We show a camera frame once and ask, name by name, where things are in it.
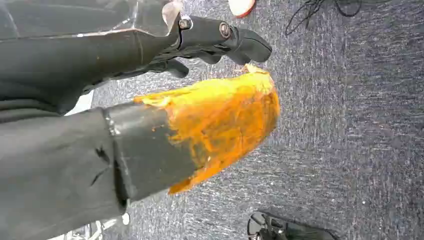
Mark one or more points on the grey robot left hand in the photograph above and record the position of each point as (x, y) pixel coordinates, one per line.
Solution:
(66, 159)

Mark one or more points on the white and red round object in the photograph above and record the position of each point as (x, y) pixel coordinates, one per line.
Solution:
(241, 6)

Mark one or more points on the black robot foot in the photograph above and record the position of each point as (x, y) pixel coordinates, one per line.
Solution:
(288, 228)

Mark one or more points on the white frame piece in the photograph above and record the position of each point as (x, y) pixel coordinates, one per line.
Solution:
(96, 228)

